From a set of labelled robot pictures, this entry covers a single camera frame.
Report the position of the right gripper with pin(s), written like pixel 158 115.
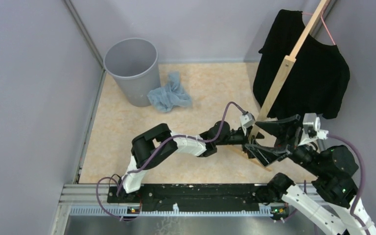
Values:
pixel 267 153

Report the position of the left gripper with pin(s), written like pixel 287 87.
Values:
pixel 244 137

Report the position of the light blue plastic trash bag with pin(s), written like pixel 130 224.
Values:
pixel 171 95

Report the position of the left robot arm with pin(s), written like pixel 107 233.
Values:
pixel 152 147

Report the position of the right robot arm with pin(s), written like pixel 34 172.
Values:
pixel 333 168

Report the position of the grey plastic trash bin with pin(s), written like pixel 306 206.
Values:
pixel 133 64

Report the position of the black t-shirt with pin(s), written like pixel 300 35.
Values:
pixel 318 79

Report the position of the wooden clothes stand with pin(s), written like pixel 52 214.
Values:
pixel 289 61

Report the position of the pink clothes hanger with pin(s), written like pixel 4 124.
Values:
pixel 324 25

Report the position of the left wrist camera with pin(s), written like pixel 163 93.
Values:
pixel 247 120

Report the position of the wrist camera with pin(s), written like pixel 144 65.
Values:
pixel 312 129
pixel 247 120

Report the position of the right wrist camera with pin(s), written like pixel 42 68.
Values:
pixel 312 129

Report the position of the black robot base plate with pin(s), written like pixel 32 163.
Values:
pixel 197 197

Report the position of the grey slotted cable duct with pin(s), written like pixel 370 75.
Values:
pixel 96 210

